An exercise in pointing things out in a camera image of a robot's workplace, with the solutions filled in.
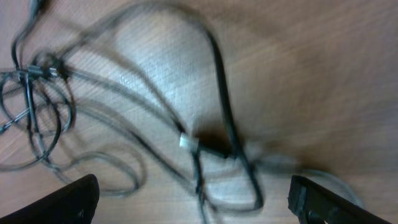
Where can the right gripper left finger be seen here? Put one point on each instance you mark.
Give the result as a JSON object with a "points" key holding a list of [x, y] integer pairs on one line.
{"points": [[73, 203]]}

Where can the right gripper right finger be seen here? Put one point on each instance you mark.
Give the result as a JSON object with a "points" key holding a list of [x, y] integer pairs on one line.
{"points": [[312, 203]]}

